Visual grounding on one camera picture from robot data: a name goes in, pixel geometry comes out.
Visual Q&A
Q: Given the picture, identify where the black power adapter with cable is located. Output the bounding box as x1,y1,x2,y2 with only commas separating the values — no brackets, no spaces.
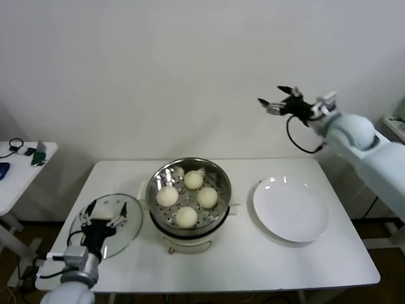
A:
361,195,380,220

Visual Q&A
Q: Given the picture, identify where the stainless steel steamer basket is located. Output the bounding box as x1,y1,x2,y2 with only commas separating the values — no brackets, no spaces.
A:
138,157,243,238

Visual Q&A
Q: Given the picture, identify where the white steamed baozi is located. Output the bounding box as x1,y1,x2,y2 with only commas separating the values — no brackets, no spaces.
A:
175,206,199,229
156,186,179,207
184,170,205,191
197,186,219,209

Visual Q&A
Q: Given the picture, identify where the white round plate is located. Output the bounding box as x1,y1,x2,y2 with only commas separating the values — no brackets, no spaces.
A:
252,176,330,244

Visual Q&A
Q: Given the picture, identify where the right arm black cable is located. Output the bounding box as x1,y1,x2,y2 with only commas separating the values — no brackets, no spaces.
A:
285,115,327,155

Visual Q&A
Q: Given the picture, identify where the glass pot lid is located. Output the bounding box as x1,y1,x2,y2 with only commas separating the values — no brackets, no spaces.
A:
70,193,145,260

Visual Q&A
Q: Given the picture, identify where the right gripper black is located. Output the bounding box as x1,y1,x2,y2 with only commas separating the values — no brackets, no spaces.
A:
258,85,317,123

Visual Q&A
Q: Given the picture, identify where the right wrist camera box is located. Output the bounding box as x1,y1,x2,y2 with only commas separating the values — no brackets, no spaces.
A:
315,91,339,113

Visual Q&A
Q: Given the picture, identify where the pale green appliance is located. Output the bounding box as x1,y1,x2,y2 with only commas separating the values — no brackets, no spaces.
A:
395,98,405,123

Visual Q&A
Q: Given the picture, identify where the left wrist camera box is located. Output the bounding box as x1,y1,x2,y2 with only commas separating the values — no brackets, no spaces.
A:
64,246,89,265

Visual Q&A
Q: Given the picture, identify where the white side table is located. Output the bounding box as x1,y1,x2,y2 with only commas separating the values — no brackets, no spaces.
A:
0,141,59,263

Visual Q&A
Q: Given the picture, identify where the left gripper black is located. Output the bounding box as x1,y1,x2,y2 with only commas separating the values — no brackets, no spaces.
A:
78,199,128,254

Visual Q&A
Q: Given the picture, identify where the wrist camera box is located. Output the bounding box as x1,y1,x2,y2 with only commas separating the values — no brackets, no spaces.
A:
315,91,339,113
64,246,89,265

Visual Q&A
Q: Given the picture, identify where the black looped cable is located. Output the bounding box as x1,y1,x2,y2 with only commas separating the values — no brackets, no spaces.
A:
0,137,26,158

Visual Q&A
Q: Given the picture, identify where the green object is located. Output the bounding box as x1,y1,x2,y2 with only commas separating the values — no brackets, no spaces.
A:
32,151,48,167

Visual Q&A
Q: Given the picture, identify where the white electric pot base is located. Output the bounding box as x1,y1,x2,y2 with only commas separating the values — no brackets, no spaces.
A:
144,202,242,255

